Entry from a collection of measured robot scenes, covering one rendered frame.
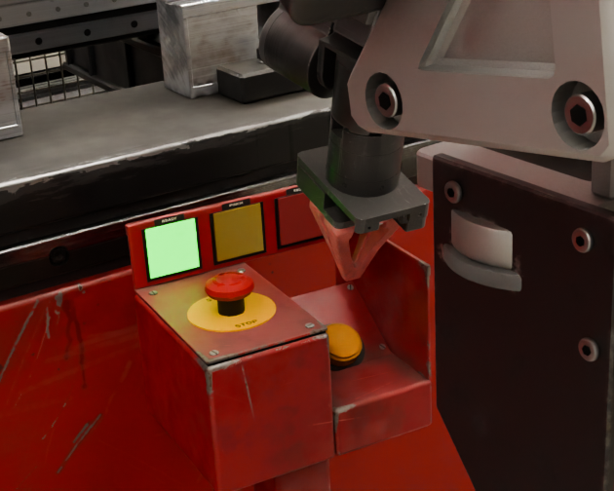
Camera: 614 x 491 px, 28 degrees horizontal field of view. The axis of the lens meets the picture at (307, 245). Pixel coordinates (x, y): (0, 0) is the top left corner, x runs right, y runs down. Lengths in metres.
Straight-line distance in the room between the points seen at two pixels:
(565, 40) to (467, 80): 0.04
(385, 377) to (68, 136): 0.37
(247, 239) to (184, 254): 0.06
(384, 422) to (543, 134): 0.74
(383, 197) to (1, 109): 0.40
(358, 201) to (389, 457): 0.52
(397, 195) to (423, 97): 0.61
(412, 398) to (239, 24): 0.44
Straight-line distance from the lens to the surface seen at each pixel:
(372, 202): 0.92
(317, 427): 0.99
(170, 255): 1.05
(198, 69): 1.24
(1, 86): 1.16
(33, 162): 1.10
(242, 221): 1.06
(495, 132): 0.31
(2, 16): 1.43
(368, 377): 1.04
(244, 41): 1.26
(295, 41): 0.93
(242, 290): 0.97
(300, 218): 1.09
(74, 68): 1.93
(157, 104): 1.24
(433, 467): 1.44
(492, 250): 0.49
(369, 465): 1.38
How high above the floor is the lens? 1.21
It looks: 23 degrees down
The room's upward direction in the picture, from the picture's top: 3 degrees counter-clockwise
